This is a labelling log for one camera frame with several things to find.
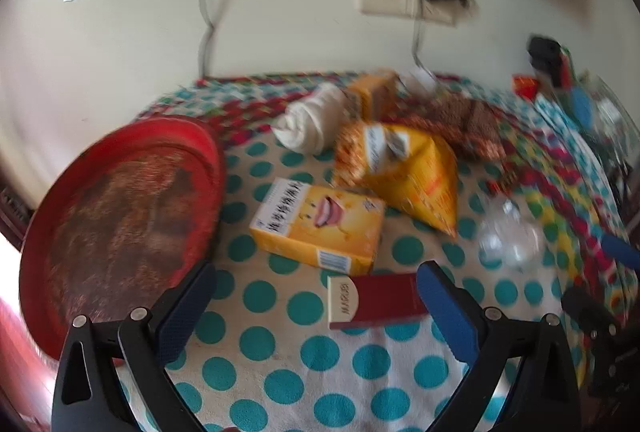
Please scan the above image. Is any rolled white sock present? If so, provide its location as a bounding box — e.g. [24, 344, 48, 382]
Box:
[271, 82, 351, 156]

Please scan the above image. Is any yellow snack bag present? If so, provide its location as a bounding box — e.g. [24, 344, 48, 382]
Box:
[334, 121, 460, 238]

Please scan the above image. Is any polka dot blanket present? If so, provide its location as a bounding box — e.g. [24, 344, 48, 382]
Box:
[135, 71, 636, 432]

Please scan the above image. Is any clear plastic wrapper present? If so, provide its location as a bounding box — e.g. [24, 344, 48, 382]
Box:
[475, 192, 546, 271]

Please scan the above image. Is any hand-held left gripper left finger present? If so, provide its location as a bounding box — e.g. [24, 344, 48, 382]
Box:
[52, 262, 218, 432]

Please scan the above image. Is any round red tray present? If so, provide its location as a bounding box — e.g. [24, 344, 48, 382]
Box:
[20, 115, 227, 365]

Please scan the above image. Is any dark red cigarette box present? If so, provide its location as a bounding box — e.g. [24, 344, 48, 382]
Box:
[327, 272, 431, 331]

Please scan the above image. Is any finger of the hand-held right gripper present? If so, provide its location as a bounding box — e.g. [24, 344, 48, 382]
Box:
[600, 232, 640, 271]

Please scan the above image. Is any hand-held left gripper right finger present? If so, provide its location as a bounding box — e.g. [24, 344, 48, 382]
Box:
[416, 261, 583, 432]

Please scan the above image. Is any blue plastic bag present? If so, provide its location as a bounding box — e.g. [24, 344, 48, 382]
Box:
[570, 87, 594, 126]

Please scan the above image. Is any black clamp mount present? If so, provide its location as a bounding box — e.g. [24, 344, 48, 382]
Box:
[529, 36, 564, 88]

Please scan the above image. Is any beige wall power socket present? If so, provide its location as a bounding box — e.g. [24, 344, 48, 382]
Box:
[415, 0, 459, 28]

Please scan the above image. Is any green box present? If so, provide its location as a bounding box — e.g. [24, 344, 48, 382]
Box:
[559, 46, 575, 88]

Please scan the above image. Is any brown patterned packet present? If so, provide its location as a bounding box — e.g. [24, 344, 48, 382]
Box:
[385, 97, 507, 160]

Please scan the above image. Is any red packet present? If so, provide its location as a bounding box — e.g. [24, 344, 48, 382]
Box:
[514, 75, 541, 98]

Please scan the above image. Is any yellow medicine box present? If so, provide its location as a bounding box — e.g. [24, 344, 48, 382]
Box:
[347, 71, 401, 120]
[249, 177, 386, 277]

